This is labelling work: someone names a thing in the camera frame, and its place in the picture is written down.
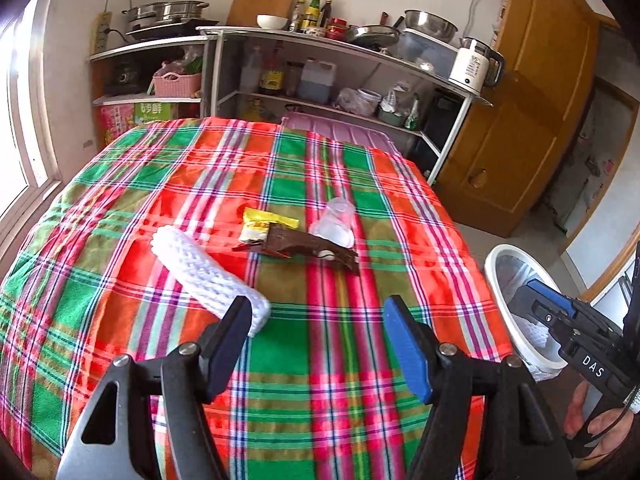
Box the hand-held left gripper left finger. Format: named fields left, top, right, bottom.
left=55, top=295, right=253, bottom=480

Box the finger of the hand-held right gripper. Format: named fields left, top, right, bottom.
left=507, top=286, right=635, bottom=401
left=522, top=279, right=623, bottom=346

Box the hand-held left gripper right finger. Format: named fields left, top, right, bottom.
left=382, top=294, right=576, bottom=480

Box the white trash bin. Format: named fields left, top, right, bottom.
left=484, top=244, right=568, bottom=381

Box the white foam net sleeve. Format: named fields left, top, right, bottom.
left=150, top=225, right=272, bottom=337

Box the person's right forearm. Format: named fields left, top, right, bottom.
left=575, top=425, right=640, bottom=480

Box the person's right hand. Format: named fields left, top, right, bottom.
left=564, top=380, right=636, bottom=456

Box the plaid tablecloth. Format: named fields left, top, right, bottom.
left=0, top=116, right=516, bottom=480

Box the yellow packet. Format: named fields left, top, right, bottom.
left=239, top=206, right=300, bottom=243

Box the brown wrapper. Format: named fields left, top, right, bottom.
left=232, top=224, right=361, bottom=275

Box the clear plastic cup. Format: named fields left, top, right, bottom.
left=308, top=197, right=356, bottom=249

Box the black box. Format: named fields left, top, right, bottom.
left=425, top=92, right=466, bottom=161

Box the wooden door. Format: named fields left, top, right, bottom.
left=435, top=0, right=601, bottom=238

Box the white electric kettle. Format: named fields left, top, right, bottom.
left=448, top=36, right=506, bottom=96

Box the printed cardboard box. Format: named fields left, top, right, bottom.
left=99, top=101, right=180, bottom=148

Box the plastic bag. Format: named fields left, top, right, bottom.
left=335, top=87, right=381, bottom=117

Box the pink basket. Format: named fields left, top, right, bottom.
left=152, top=71, right=202, bottom=97

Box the soy sauce bottle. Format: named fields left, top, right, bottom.
left=259, top=45, right=286, bottom=96

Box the clear plastic storage box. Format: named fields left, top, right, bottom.
left=397, top=29, right=458, bottom=77

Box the tall clear bottle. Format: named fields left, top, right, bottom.
left=239, top=46, right=263, bottom=93

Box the plastic jug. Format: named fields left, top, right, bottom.
left=297, top=57, right=337, bottom=105

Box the black blender base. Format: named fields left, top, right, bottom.
left=104, top=57, right=141, bottom=96

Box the steel bowl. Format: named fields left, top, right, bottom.
left=404, top=9, right=458, bottom=43

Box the window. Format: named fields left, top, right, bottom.
left=0, top=0, right=63, bottom=241

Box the small steel shelf unit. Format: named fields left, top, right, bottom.
left=87, top=35, right=218, bottom=148

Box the long steel shelf unit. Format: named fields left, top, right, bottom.
left=197, top=26, right=493, bottom=186

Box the frying pan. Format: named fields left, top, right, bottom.
left=346, top=15, right=405, bottom=51

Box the black induction cooker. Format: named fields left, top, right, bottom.
left=125, top=19, right=220, bottom=41

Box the power strip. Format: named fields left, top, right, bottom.
left=90, top=11, right=113, bottom=56

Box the steel steamer pot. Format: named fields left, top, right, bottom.
left=121, top=1, right=210, bottom=25

